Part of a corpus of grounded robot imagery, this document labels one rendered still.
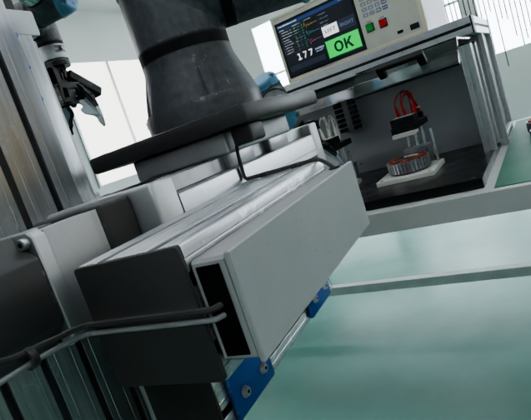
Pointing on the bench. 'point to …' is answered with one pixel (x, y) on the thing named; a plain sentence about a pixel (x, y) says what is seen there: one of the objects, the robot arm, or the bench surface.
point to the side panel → (497, 87)
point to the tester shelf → (467, 27)
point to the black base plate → (406, 191)
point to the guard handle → (400, 62)
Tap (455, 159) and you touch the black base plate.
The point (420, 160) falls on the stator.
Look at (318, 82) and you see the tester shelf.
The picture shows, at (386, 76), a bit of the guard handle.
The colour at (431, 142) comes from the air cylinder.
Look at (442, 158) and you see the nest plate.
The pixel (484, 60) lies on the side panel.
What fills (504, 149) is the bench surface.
